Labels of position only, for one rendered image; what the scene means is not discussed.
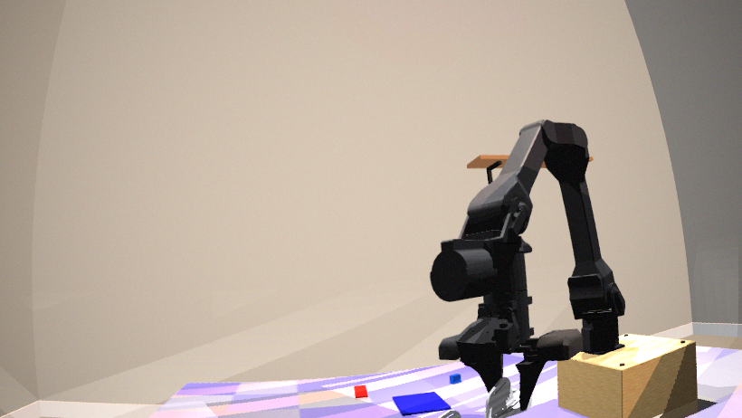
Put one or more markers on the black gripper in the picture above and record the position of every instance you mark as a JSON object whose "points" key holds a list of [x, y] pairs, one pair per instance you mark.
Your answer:
{"points": [[556, 345]]}

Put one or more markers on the blue flat plate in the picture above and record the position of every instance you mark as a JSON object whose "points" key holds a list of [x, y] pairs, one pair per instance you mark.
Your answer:
{"points": [[420, 403]]}

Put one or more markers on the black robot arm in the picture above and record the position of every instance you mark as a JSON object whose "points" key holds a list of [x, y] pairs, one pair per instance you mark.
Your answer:
{"points": [[488, 257]]}

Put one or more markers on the small red block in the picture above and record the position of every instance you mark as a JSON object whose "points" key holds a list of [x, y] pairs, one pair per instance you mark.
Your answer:
{"points": [[360, 391]]}

